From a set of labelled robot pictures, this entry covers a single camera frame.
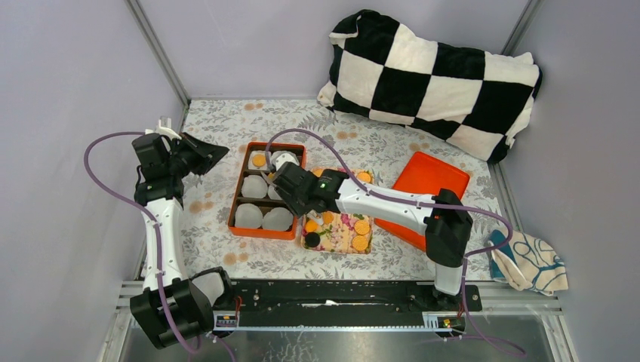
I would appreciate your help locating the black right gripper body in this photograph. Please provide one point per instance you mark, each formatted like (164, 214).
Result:
(296, 203)

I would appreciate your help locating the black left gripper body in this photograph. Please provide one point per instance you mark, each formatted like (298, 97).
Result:
(187, 157)

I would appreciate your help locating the floral cookie tray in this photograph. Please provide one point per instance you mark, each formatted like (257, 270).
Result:
(337, 237)

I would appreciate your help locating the black sandwich cookie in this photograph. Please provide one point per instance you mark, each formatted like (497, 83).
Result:
(312, 240)

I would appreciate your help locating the orange cookie box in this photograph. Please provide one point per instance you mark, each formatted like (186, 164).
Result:
(265, 204)

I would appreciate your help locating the round golden biscuit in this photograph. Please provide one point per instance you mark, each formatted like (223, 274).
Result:
(359, 243)
(328, 218)
(362, 227)
(365, 177)
(258, 161)

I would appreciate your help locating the orange box lid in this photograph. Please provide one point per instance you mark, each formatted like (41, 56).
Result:
(425, 174)

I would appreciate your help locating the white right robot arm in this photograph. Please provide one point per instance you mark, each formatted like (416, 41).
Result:
(441, 219)

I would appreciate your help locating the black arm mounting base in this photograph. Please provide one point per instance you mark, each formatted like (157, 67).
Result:
(261, 304)

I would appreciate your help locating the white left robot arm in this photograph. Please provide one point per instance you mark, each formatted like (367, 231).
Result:
(172, 306)

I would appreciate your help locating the orange jam cookie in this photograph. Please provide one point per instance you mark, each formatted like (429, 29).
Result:
(311, 226)

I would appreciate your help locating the floral table mat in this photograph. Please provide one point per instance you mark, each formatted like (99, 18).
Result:
(329, 138)

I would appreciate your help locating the black white checkered blanket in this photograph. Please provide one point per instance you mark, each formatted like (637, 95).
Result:
(472, 99)

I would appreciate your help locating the white blue patterned cloth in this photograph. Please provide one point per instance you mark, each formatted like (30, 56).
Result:
(529, 263)

